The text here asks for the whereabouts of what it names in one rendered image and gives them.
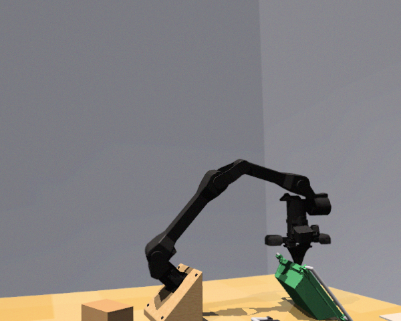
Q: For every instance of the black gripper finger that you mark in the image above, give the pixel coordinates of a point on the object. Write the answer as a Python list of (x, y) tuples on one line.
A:
[(294, 253), (301, 252)]

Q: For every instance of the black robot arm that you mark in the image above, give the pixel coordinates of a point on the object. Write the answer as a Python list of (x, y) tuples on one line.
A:
[(161, 248)]

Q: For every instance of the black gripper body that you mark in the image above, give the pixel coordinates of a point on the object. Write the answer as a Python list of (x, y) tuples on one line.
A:
[(277, 240)]

